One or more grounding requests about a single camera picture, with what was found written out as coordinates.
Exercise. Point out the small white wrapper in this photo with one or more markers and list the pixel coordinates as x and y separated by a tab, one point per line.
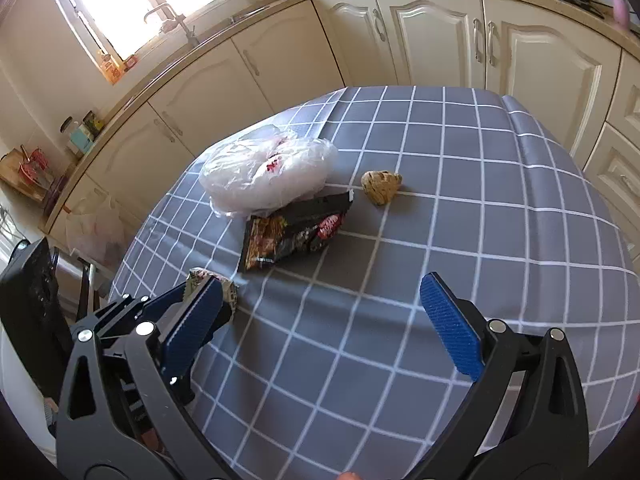
227	295

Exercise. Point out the black snack packet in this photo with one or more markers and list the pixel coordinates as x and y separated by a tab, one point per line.
295	235

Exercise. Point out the dark chair frame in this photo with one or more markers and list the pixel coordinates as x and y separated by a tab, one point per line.
82	285

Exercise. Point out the pink utensil holder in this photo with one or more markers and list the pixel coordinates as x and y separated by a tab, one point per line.
621	10

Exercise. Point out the glass jar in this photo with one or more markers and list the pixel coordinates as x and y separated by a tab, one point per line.
67	130

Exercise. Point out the wooden cutting board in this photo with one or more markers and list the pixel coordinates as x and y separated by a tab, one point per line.
15	175

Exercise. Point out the cream kitchen cabinet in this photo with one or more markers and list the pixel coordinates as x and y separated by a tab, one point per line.
440	35

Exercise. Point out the green tin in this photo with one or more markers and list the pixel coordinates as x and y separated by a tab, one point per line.
94	121

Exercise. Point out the hanging white plastic bag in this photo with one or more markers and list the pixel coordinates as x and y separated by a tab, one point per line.
95	230

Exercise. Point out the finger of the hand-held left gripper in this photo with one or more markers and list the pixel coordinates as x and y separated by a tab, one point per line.
182	390
120	312

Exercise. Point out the orange bottle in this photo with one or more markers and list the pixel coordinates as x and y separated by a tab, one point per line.
111	72

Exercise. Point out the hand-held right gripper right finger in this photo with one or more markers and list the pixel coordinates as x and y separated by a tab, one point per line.
452	330

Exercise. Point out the clear bag with red print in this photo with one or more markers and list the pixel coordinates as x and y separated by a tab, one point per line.
280	180

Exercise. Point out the metal sink faucet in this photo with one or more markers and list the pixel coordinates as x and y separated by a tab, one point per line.
165	7

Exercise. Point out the light blue container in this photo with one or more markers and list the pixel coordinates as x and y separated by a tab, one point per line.
84	142

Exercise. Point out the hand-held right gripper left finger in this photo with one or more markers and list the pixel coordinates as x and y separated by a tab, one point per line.
192	330

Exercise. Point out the grey checked tablecloth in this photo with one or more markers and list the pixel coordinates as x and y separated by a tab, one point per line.
400	240

